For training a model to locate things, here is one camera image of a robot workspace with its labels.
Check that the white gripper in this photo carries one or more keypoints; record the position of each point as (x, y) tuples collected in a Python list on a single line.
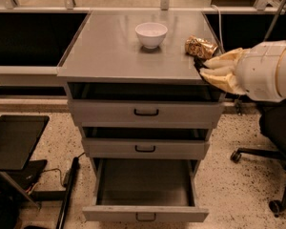
[(259, 71)]

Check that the white ceramic bowl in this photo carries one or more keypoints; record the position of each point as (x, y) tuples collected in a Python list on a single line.
[(151, 34)]

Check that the black office chair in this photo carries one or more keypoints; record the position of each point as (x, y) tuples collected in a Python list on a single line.
[(272, 124)]

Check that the grey metal drawer cabinet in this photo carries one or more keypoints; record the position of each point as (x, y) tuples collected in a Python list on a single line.
[(108, 50)]

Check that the grey middle drawer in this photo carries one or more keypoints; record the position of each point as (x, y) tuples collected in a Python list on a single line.
[(149, 143)]

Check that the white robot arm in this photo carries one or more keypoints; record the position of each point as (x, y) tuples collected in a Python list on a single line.
[(258, 72)]

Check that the crushed gold soda can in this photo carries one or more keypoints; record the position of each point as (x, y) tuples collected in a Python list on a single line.
[(200, 48)]

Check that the grey bottom drawer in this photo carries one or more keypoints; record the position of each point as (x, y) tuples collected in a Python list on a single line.
[(145, 190)]

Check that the black pole on floor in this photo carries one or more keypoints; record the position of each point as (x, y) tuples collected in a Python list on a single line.
[(67, 195)]

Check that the metal rod with clamp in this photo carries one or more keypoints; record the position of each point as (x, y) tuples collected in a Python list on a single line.
[(273, 23)]

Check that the black rxbar chocolate wrapper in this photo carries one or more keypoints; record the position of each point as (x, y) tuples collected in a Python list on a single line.
[(199, 64)]

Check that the grey top drawer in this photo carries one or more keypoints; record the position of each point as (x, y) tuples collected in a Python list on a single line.
[(144, 105)]

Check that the black side table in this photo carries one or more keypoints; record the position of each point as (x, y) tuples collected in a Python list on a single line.
[(19, 135)]

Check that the grey drawer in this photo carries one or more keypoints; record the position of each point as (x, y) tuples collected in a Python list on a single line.
[(145, 190), (144, 105), (149, 143)]

